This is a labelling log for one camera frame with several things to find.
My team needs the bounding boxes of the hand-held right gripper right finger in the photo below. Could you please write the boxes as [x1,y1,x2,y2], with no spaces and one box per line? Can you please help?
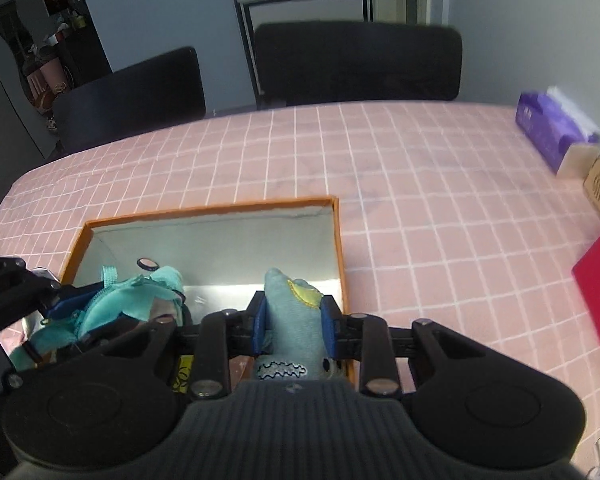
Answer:
[321,295,487,397]

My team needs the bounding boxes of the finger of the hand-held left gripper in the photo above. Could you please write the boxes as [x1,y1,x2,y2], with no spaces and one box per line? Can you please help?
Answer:
[0,257,101,325]
[1,309,131,395]

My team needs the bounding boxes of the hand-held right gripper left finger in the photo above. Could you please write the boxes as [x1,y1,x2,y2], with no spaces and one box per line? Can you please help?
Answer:
[100,290,270,401]

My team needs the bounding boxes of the light blue plush toy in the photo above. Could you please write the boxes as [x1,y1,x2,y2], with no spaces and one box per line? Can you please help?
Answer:
[252,266,353,383]

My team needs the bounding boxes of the teal plush pouch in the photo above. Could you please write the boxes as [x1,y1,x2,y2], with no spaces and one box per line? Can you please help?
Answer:
[9,262,186,371]

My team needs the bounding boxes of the orange cardboard box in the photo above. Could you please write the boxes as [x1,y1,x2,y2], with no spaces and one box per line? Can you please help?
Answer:
[57,195,358,386]

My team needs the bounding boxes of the brown leather pouch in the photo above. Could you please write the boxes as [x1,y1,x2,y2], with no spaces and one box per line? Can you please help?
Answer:
[230,357,257,386]

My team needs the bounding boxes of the yellow printed packet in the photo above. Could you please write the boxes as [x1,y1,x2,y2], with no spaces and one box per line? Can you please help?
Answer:
[172,355,196,391]

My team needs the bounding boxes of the pink checked tablecloth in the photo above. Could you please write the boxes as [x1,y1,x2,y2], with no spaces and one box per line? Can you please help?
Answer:
[0,101,600,480]

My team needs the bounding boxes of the black chair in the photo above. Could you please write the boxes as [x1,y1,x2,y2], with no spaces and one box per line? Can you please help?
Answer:
[253,21,463,109]
[52,46,207,156]

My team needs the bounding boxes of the hanging pink bags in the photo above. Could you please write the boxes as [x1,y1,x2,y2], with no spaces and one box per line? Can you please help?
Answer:
[20,45,74,117]

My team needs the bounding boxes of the black cabinet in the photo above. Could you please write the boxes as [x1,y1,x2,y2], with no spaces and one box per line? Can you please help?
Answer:
[55,25,113,92]

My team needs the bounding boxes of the cluster of small bottles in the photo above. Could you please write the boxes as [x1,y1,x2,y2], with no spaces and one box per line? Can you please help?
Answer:
[45,9,89,44]

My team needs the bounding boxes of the purple tissue pack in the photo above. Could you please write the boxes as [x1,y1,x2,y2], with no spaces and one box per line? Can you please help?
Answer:
[515,86,600,177]

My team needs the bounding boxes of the small white box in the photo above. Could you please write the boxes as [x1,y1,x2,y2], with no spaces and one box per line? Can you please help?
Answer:
[555,142,600,180]

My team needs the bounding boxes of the dark wall hanging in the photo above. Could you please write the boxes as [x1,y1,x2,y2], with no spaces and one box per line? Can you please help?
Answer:
[0,0,36,67]

